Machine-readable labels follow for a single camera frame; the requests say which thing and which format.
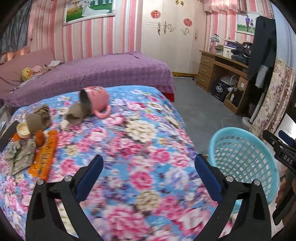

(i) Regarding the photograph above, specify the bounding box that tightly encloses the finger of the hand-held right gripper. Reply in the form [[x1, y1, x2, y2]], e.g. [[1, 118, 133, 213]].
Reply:
[[278, 130, 296, 147], [262, 129, 290, 152]]

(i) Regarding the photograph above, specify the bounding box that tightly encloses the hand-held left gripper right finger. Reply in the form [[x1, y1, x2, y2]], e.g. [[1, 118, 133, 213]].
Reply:
[[194, 154, 272, 241]]

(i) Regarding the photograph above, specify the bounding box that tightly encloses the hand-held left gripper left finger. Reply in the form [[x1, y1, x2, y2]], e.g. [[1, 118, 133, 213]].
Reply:
[[25, 154, 109, 241]]

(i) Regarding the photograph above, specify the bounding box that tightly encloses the light blue plastic basket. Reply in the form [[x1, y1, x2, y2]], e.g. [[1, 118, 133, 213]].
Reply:
[[207, 127, 279, 215]]

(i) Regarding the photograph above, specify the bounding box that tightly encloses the orange snack packet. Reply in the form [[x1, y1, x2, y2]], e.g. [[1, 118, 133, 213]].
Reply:
[[28, 130, 59, 181]]

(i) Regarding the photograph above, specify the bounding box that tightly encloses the grey cloth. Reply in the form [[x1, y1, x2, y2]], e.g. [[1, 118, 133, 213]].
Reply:
[[4, 138, 37, 176]]

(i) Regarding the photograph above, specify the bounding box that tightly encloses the cream round cup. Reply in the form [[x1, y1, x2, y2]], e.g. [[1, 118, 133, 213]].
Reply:
[[17, 122, 31, 139]]

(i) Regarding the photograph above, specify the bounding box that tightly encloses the person's right hand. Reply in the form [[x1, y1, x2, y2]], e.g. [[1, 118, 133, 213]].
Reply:
[[275, 177, 289, 205]]

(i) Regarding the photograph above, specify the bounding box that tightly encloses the white water dispenser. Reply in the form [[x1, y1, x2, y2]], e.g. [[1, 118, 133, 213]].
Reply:
[[281, 112, 296, 139]]

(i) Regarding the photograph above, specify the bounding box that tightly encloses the white fan stand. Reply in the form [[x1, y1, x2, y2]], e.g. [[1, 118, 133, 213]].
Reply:
[[242, 93, 266, 127]]

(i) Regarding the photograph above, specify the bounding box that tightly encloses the floral beige cloth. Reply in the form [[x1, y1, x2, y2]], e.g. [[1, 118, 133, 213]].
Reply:
[[251, 58, 296, 139]]

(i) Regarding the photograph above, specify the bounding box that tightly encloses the open cardboard box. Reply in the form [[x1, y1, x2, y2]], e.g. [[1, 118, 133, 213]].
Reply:
[[224, 87, 243, 108]]

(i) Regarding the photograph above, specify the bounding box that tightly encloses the floral blue blanket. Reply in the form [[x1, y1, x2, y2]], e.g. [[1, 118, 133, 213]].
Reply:
[[0, 85, 234, 241]]

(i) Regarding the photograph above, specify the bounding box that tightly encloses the small orange wrapper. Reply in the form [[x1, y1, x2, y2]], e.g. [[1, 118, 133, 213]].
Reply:
[[35, 130, 45, 147]]

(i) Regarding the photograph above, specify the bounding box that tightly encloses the black printed box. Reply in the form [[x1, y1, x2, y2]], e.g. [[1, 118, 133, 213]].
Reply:
[[211, 80, 229, 102]]

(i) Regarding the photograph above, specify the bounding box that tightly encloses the white round appliance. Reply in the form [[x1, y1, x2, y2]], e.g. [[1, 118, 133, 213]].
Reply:
[[221, 75, 237, 90]]

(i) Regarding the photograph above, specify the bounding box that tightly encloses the crumpled brown paper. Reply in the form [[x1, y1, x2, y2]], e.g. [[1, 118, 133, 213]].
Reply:
[[35, 104, 52, 129]]

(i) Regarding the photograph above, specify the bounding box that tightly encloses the pink ceramic mug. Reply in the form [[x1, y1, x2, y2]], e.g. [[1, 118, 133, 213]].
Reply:
[[80, 86, 111, 119]]

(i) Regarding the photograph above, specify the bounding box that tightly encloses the pile of dark clothes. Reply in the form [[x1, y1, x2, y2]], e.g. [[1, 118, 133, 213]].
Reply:
[[231, 42, 253, 65]]

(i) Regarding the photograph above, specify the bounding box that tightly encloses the black remote control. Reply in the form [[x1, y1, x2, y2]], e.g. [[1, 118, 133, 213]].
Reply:
[[0, 120, 19, 152]]

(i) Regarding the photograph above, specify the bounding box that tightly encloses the hanging dark coat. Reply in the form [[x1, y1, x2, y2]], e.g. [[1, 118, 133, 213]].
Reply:
[[247, 16, 277, 88]]

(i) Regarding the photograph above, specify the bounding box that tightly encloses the white storage box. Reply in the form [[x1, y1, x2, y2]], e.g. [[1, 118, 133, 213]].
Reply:
[[222, 44, 235, 58]]

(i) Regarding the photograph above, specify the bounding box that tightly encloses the wooden desk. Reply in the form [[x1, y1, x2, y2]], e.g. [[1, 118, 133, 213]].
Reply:
[[196, 50, 250, 115]]

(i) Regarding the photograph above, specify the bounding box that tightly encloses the purple bed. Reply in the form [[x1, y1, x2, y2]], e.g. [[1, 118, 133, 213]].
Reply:
[[3, 52, 176, 108]]

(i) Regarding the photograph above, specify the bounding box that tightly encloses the desk lamp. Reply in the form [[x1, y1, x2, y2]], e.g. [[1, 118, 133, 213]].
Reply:
[[209, 34, 220, 52]]

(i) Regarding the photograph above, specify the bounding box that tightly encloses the framed couple photo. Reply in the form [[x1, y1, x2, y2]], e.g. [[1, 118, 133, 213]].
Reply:
[[235, 10, 263, 35]]

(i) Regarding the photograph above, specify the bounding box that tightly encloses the pink soft toy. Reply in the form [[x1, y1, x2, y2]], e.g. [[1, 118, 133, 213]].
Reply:
[[31, 65, 48, 75]]

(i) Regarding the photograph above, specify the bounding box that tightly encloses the yellow duck plush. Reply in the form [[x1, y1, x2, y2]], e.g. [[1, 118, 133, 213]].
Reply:
[[21, 68, 32, 81]]

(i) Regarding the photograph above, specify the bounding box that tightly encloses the cream wardrobe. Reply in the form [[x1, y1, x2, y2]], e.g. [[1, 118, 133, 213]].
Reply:
[[141, 0, 207, 76]]

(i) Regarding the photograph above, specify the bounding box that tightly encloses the pink headboard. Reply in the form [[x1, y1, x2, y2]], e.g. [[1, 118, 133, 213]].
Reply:
[[0, 47, 56, 93]]

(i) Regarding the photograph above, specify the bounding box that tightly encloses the pink window valance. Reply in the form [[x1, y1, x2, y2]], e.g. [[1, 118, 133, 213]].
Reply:
[[207, 0, 245, 13]]

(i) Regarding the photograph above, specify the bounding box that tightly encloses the framed landscape picture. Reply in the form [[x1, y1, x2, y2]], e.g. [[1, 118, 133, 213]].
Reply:
[[62, 0, 116, 26]]

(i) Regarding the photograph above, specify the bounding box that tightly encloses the dark grey curtain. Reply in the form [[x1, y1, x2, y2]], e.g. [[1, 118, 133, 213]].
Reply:
[[0, 0, 33, 55]]

